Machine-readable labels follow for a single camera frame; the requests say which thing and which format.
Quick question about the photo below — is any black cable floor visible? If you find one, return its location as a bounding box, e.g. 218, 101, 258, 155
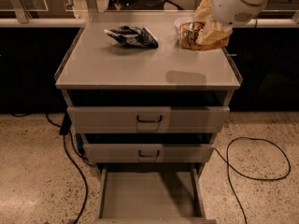
213, 136, 292, 224
45, 113, 94, 224

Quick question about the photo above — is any top grey drawer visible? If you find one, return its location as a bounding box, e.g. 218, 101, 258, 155
67, 106, 229, 133

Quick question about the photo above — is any middle grey drawer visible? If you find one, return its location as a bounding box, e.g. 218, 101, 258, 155
84, 144, 214, 163

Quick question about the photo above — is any white ceramic bowl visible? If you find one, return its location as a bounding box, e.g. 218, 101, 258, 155
174, 17, 193, 35

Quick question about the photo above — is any black cable right floor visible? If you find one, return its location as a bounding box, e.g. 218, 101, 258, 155
213, 136, 292, 224

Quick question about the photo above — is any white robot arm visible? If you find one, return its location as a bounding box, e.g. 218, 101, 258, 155
193, 0, 268, 46

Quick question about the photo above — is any orange crushed soda can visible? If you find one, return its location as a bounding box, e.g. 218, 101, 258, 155
179, 21, 205, 50

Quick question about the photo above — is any black power adapter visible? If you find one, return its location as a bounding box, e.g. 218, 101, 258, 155
59, 112, 72, 135

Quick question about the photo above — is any black cable left floor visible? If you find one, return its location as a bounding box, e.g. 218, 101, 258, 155
45, 113, 94, 224

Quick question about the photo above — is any grey drawer cabinet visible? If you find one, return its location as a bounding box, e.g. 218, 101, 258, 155
54, 10, 244, 224

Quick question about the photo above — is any blue white chip bag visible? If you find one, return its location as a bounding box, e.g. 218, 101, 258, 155
104, 25, 159, 49

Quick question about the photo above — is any bottom grey open drawer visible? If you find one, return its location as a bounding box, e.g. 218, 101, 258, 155
90, 166, 217, 224

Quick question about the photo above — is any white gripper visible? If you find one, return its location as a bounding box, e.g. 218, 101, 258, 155
193, 0, 266, 50

